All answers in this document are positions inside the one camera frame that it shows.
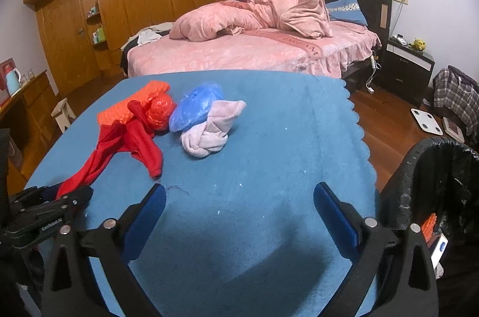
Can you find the light blue kettle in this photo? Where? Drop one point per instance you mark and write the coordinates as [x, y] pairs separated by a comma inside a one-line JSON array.
[[13, 81]]

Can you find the dark jacket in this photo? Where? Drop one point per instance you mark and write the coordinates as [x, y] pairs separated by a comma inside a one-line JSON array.
[[460, 72]]

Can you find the white bathroom scale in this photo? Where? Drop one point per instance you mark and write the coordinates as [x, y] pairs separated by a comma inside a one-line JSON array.
[[426, 121]]

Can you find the small wooden stool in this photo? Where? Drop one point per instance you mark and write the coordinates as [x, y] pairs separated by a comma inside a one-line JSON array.
[[63, 114]]

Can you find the orange foam net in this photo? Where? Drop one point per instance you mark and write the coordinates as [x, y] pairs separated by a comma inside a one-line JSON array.
[[119, 107]]

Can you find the plaid cloth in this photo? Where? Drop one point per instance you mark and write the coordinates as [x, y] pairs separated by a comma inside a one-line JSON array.
[[454, 94]]

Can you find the pale pink sock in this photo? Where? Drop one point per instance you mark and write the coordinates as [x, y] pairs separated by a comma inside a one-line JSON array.
[[209, 131]]

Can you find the red box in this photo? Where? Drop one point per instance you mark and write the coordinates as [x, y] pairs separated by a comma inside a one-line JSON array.
[[7, 63]]

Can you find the white phone handset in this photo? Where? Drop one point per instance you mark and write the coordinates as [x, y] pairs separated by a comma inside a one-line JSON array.
[[399, 39]]

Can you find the yellow plush toy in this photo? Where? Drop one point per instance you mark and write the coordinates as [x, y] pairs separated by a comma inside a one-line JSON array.
[[418, 44]]

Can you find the dark nightstand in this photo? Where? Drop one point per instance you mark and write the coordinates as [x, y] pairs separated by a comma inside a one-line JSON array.
[[404, 77]]

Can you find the red plastic bag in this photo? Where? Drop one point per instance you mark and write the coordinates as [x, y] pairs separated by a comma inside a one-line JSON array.
[[161, 113]]

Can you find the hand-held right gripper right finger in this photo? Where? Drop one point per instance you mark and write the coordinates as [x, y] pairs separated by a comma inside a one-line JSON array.
[[336, 219]]

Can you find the red cloth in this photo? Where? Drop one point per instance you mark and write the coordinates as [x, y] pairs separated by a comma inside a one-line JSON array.
[[123, 148]]

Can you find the small floor card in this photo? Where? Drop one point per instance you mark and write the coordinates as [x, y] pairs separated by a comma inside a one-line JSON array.
[[426, 102]]

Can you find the pile of light clothes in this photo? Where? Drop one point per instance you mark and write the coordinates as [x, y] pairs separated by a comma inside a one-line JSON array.
[[149, 35]]

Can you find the small white box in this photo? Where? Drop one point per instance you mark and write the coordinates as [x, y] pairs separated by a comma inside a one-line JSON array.
[[441, 248]]

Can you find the white scale with dark panel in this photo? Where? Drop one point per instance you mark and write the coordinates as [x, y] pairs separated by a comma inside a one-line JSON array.
[[454, 128]]

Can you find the white power strip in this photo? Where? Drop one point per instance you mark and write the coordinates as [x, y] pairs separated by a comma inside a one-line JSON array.
[[373, 64]]

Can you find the black lined trash bin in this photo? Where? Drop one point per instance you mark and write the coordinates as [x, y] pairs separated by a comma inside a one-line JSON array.
[[411, 171]]

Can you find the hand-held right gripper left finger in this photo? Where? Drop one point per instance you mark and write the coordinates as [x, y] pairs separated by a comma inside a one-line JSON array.
[[146, 216]]

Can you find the green bottle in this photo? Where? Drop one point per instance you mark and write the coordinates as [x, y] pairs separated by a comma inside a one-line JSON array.
[[98, 34]]

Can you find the blue pillow with floral band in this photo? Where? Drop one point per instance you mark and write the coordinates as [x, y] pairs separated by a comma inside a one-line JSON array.
[[348, 11]]

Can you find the bed with pink sheet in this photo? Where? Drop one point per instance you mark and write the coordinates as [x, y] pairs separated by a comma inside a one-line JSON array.
[[243, 55]]

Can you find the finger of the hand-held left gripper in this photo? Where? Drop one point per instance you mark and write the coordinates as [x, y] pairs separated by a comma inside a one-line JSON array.
[[75, 198], [26, 197]]

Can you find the wooden sideboard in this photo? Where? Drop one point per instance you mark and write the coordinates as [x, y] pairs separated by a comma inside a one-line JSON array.
[[33, 99]]

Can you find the blue plastic bag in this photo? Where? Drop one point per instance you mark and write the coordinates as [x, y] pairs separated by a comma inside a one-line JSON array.
[[196, 107]]

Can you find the pink duvet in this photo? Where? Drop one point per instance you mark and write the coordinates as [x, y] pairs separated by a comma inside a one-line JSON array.
[[209, 21]]

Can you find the blue tablecloth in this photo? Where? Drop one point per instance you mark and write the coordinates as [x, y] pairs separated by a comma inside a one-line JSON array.
[[243, 189]]

